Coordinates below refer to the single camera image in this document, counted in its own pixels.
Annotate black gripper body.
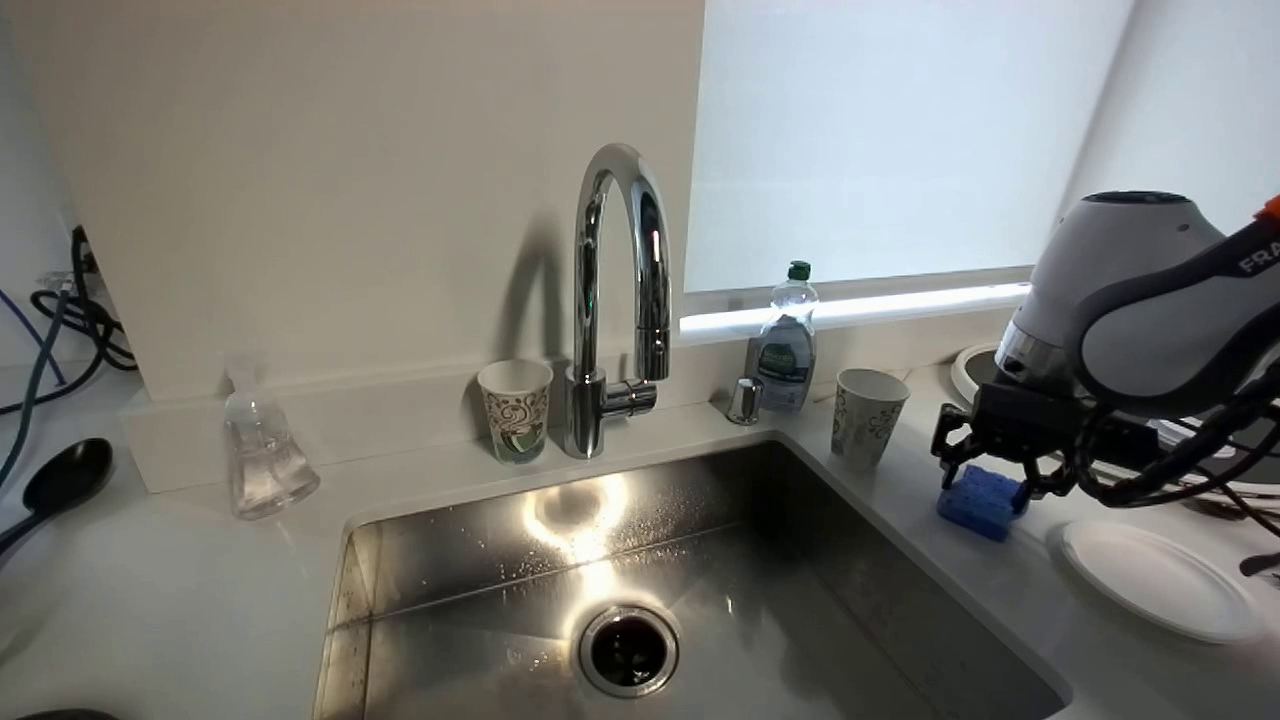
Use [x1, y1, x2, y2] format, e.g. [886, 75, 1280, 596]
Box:
[936, 378, 1118, 493]

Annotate blue sponge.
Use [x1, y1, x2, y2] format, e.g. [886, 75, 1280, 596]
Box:
[936, 462, 1033, 543]

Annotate round white-rimmed grey tray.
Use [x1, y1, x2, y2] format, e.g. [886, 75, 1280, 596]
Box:
[949, 336, 1280, 521]

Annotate stainless steel sink basin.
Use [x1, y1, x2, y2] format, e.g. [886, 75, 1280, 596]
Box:
[313, 432, 1077, 720]

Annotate small chrome sink button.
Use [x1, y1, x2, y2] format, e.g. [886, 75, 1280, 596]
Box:
[713, 378, 770, 429]

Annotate black sink drain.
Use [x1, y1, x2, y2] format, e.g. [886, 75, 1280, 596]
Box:
[572, 596, 685, 699]

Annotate patterned paper cup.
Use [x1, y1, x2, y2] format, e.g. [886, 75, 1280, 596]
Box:
[474, 357, 558, 468]
[829, 363, 916, 471]

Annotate white plate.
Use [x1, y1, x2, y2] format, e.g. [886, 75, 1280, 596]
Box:
[1057, 515, 1264, 652]

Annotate green-capped dish soap bottle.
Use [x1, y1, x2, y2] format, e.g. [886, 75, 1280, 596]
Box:
[750, 256, 825, 418]

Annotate white window blind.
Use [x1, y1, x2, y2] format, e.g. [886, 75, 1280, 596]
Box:
[681, 0, 1280, 300]

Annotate chrome gooseneck faucet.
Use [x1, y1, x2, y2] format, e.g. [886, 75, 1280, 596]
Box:
[549, 139, 675, 463]

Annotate clear soap dispenser bottle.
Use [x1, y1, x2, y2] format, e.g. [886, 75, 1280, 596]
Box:
[215, 354, 324, 521]

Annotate black ladle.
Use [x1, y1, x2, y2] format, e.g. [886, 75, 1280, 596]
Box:
[0, 436, 116, 558]

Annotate black wall cables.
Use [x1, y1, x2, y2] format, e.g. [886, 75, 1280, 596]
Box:
[27, 223, 139, 405]

